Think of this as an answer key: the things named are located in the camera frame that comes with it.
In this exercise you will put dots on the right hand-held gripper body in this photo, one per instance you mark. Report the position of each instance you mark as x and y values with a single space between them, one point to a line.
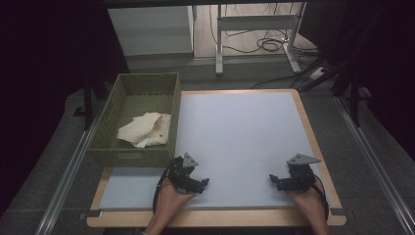
300 178

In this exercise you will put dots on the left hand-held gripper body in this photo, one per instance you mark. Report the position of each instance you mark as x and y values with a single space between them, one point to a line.
181 173

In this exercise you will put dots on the cream egg print cloth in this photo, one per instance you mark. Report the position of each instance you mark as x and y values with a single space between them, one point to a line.
143 130

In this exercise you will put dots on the green woven basket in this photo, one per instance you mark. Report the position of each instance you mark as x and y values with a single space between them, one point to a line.
140 104

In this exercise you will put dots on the person's right hand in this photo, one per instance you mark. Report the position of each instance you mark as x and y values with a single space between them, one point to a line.
308 204

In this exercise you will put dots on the person's left hand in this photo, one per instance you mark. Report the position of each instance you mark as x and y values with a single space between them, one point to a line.
171 204

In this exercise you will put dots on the black tape piece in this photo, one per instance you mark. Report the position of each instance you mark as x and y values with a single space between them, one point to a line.
338 211

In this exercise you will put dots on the light blue table mat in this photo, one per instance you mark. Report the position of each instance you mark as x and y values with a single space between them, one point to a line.
244 130

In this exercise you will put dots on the white power strip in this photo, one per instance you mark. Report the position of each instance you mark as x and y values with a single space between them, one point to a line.
317 73

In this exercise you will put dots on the black stand leg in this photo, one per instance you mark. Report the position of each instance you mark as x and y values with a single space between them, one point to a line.
88 104

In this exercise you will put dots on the white cabinet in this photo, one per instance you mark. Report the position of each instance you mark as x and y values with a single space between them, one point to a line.
150 31

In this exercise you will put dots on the dark curtain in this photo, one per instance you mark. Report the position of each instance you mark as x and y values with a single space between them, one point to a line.
385 49
42 81

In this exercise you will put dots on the aluminium floor rail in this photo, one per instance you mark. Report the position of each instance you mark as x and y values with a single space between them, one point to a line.
375 163
65 179

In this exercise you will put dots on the white metal desk frame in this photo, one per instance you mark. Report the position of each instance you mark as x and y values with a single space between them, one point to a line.
254 23

